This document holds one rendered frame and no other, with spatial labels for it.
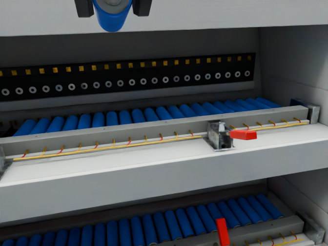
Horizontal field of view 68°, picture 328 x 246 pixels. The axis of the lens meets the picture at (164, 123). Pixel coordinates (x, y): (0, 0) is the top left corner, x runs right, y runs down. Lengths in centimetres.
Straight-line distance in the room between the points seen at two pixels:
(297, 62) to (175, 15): 25
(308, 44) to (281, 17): 11
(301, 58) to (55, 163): 40
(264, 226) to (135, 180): 25
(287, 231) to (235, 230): 9
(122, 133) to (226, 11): 20
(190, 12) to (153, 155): 17
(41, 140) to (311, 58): 41
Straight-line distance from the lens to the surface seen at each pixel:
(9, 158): 35
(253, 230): 45
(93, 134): 32
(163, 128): 33
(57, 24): 30
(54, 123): 39
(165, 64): 45
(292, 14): 37
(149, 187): 30
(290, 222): 48
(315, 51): 45
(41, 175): 30
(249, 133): 25
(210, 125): 33
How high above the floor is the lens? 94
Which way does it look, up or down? 5 degrees down
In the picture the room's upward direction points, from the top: 5 degrees counter-clockwise
